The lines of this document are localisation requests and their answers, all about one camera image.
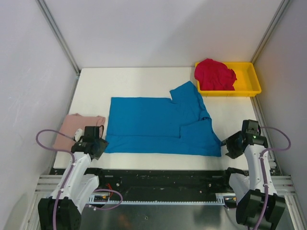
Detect blue t shirt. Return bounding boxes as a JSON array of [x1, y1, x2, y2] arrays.
[[106, 81, 221, 157]]

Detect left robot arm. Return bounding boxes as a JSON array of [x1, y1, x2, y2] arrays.
[[38, 125, 108, 230]]

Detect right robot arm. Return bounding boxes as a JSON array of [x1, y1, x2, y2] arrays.
[[221, 120, 285, 230]]

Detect folded pink t shirt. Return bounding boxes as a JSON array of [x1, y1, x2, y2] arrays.
[[53, 114, 106, 151]]

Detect yellow plastic tray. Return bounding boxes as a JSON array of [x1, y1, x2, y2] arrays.
[[196, 62, 261, 97]]

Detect red t shirt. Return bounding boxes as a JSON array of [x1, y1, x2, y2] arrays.
[[194, 58, 237, 91]]

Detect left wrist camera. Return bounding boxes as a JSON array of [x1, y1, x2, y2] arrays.
[[73, 128, 84, 142]]

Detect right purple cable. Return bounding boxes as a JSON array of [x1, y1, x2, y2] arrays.
[[225, 126, 292, 230]]

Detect purple cable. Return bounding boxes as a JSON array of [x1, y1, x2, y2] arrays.
[[225, 126, 292, 230], [35, 129, 123, 230]]

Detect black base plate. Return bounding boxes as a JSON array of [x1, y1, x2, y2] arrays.
[[85, 168, 234, 207]]

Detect white cable duct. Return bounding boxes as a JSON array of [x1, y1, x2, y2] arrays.
[[86, 193, 226, 206]]

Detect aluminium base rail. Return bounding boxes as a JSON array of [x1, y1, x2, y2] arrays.
[[35, 175, 295, 195]]

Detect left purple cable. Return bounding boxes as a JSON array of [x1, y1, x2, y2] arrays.
[[35, 129, 123, 230]]

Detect left aluminium frame post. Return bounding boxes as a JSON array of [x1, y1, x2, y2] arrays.
[[35, 0, 81, 76]]

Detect aluminium frame post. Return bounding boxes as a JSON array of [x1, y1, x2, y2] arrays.
[[35, 0, 81, 76], [250, 0, 293, 64]]

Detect right aluminium frame post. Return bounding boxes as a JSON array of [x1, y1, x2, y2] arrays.
[[250, 0, 293, 64]]

